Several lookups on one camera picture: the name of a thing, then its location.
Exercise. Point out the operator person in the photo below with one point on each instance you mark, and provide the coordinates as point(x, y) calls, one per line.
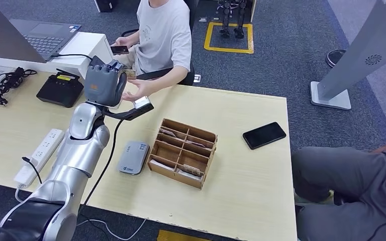
point(343, 179)

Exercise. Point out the grey card reader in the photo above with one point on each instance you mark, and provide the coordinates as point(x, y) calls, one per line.
point(133, 158)

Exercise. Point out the white power strip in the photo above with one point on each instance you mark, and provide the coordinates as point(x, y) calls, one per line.
point(41, 153)

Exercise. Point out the guest person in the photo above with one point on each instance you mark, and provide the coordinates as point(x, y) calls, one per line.
point(163, 33)

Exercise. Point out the yellow floor tape square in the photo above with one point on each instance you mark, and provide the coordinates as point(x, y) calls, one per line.
point(229, 50)

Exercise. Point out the standing humanoid robot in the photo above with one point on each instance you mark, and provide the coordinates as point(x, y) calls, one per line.
point(225, 16)

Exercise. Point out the round black base disc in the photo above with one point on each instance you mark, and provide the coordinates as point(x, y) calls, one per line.
point(333, 58)

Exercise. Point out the guest person's left forearm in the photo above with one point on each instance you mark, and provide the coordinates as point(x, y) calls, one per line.
point(168, 78)

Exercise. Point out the black device with yellow label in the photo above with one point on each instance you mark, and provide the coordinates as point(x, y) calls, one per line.
point(59, 91)

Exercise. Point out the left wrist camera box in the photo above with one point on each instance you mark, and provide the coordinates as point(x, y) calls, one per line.
point(143, 106)

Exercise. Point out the yellow patterned room key card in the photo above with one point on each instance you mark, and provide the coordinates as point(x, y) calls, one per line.
point(129, 74)

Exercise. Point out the white stand panel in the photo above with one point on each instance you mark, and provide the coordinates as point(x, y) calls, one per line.
point(253, 10)

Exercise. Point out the white laptop riser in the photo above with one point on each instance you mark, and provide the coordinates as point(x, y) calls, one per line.
point(86, 41)

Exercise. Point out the dark grey laptop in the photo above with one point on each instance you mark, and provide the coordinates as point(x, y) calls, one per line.
point(10, 30)

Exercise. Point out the guest person's right forearm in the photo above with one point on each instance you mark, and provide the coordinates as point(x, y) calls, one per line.
point(132, 37)

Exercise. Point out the guest person's left hand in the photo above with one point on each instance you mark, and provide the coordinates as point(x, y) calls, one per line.
point(143, 89)

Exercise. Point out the small floor marker tag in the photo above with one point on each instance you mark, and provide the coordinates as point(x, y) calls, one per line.
point(202, 19)
point(197, 78)
point(215, 18)

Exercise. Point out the pale green shoe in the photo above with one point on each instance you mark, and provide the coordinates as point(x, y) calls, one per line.
point(325, 198)

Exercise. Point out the black office chair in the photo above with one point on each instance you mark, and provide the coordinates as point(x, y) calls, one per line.
point(188, 78)

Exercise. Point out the guest person's smartphone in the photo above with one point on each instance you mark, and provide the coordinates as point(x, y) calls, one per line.
point(119, 50)

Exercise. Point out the black bin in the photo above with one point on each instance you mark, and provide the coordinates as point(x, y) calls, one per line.
point(105, 5)

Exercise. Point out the grey kiosk stand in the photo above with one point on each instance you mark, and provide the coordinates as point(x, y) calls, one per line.
point(362, 51)

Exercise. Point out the black smartphone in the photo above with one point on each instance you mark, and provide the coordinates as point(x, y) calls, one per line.
point(264, 135)

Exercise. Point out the wooden compartment card box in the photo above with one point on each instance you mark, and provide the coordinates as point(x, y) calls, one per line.
point(179, 156)

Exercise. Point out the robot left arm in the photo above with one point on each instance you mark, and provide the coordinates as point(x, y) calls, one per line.
point(79, 156)

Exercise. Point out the guest person's right hand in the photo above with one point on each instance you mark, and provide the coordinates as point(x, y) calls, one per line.
point(121, 41)

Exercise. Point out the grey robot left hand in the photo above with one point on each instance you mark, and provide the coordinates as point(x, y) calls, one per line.
point(101, 85)

